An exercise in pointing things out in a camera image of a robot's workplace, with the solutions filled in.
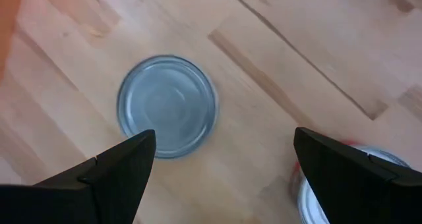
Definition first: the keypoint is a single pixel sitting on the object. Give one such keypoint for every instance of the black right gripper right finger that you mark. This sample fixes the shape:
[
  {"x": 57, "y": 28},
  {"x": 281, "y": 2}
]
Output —
[{"x": 362, "y": 197}]

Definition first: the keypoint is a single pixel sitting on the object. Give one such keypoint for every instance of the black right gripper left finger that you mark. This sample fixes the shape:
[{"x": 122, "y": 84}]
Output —
[{"x": 92, "y": 197}]

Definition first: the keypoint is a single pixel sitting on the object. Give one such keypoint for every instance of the tin can red tuna label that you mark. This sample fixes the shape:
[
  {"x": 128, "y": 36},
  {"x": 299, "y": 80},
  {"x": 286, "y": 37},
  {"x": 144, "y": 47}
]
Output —
[{"x": 310, "y": 204}]

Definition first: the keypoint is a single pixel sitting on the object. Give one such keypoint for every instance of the tin can green tuna label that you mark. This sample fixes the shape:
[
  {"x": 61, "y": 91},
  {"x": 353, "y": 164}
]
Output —
[{"x": 168, "y": 99}]

